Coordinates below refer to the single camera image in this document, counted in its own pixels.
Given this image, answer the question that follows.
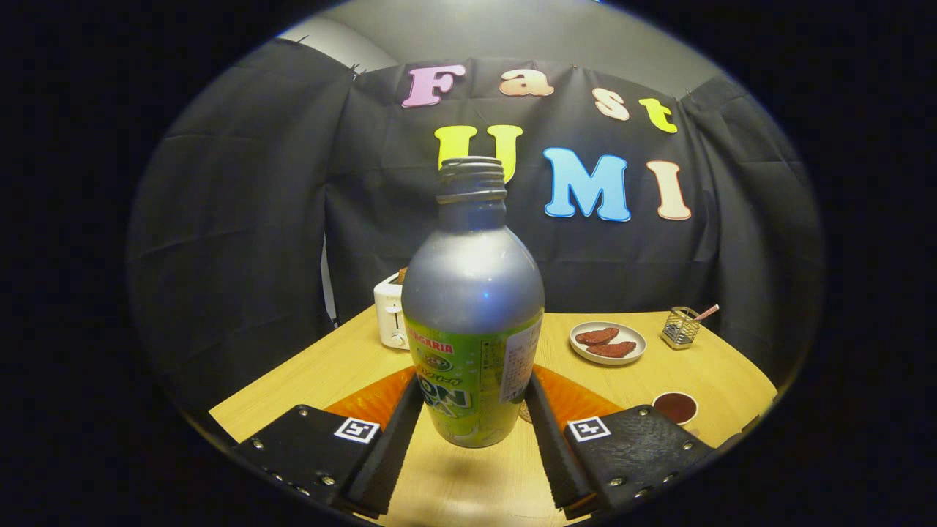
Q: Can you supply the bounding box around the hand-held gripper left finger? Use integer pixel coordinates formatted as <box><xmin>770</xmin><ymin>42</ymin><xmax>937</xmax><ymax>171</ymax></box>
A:
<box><xmin>233</xmin><ymin>366</ymin><xmax>425</xmax><ymax>519</ymax></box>

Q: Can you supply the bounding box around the white plate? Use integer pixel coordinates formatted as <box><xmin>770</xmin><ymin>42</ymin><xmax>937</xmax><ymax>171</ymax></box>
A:
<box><xmin>570</xmin><ymin>321</ymin><xmax>648</xmax><ymax>366</ymax></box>

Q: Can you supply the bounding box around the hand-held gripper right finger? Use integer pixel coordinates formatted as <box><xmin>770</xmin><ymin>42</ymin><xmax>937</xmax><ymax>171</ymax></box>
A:
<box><xmin>523</xmin><ymin>364</ymin><xmax>714</xmax><ymax>520</ymax></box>

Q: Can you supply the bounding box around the wire mesh holder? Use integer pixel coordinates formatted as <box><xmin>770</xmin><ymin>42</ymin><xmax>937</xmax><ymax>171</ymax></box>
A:
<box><xmin>660</xmin><ymin>306</ymin><xmax>701</xmax><ymax>351</ymax></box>

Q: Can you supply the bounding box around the wooden table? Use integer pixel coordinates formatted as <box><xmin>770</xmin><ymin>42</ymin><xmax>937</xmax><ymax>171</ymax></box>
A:
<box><xmin>209</xmin><ymin>306</ymin><xmax>778</xmax><ymax>527</ymax></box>

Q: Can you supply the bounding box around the white cup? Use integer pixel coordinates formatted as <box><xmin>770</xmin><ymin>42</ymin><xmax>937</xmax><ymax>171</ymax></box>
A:
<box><xmin>652</xmin><ymin>391</ymin><xmax>700</xmax><ymax>427</ymax></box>

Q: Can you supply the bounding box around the white toaster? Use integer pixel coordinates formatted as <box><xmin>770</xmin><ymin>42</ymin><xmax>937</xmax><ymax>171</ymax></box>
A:
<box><xmin>373</xmin><ymin>272</ymin><xmax>411</xmax><ymax>351</ymax></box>

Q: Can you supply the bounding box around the silver green juice bottle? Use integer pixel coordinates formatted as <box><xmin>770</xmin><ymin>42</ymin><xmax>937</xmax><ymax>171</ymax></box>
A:
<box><xmin>401</xmin><ymin>156</ymin><xmax>546</xmax><ymax>449</ymax></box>

